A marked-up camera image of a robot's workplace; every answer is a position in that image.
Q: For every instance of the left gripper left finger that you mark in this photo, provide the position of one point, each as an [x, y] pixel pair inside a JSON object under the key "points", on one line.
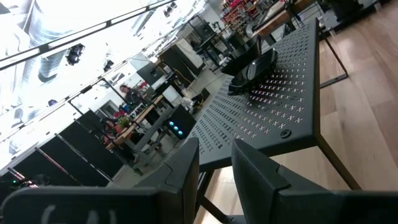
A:
{"points": [[93, 205]]}

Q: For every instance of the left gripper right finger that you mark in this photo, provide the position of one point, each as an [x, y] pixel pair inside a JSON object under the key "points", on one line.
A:
{"points": [[295, 208]]}

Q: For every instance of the black leaf-shaped mini plate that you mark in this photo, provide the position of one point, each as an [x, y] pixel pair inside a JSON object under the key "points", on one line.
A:
{"points": [[255, 70]]}

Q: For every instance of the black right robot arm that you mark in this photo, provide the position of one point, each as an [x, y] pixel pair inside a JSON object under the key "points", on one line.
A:
{"points": [[345, 6]]}

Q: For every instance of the black partition panels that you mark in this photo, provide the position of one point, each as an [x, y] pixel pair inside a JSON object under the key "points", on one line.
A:
{"points": [[77, 155]]}

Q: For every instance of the black perforated metal rack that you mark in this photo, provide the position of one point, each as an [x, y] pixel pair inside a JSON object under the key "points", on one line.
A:
{"points": [[264, 124]]}

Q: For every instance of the small green potted plant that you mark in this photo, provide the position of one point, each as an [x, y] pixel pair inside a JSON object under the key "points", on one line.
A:
{"points": [[124, 121]]}

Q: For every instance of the wooden background table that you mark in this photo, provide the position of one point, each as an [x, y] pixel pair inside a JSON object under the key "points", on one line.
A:
{"points": [[136, 119]]}

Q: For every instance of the person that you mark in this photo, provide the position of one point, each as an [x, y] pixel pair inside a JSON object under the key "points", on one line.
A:
{"points": [[132, 95]]}

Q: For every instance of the black computer with blue lights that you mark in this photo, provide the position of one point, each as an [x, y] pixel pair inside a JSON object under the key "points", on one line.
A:
{"points": [[183, 119]]}

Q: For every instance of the black ceiling spotlight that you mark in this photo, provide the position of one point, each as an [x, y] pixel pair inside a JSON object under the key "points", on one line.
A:
{"points": [[108, 65], [74, 54]]}

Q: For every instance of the black computer monitor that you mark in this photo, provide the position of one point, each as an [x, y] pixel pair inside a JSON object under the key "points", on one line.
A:
{"points": [[150, 73]]}

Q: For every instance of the overhead light bar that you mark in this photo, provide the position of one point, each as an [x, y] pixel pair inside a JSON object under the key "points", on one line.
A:
{"points": [[43, 48]]}

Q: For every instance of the black equipment cabinet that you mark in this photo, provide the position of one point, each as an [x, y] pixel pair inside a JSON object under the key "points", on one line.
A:
{"points": [[177, 62]]}

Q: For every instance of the wooden workbench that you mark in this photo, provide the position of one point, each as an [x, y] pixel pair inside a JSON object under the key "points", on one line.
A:
{"points": [[273, 21]]}

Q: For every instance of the shelf with colourful boxes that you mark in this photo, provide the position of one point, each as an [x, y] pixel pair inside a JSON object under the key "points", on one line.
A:
{"points": [[239, 12]]}

